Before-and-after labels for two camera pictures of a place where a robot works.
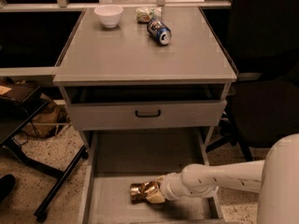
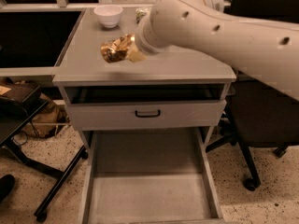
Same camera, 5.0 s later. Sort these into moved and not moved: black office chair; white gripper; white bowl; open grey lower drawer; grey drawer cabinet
Moved: white gripper
Not moved: grey drawer cabinet; open grey lower drawer; white bowl; black office chair
